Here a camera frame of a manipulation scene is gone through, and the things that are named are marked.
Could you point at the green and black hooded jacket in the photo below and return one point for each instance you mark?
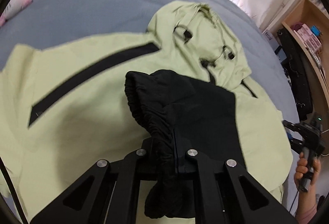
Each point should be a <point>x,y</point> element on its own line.
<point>64,108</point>

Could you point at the blue fleece bed blanket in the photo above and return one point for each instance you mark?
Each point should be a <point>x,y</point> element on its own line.
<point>50,23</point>

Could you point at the white pink plush cat toy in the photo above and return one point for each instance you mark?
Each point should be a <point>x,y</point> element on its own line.
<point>13,8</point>

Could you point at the black patterned garment beside bed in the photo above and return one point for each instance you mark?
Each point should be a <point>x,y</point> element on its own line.
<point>294,69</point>

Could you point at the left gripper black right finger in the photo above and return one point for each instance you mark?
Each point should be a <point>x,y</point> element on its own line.
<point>224,192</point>

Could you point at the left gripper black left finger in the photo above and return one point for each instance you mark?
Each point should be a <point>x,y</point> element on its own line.
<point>107,192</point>

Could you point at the pink sleeved right forearm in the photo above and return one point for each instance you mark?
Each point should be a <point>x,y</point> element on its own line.
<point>307,206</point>

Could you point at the pink boxes on shelf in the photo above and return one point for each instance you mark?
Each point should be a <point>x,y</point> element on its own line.
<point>308,37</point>

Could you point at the person's right hand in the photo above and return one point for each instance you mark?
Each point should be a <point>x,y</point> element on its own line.
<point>302,169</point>

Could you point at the wooden bookshelf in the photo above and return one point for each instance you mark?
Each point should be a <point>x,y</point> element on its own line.
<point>300,41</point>

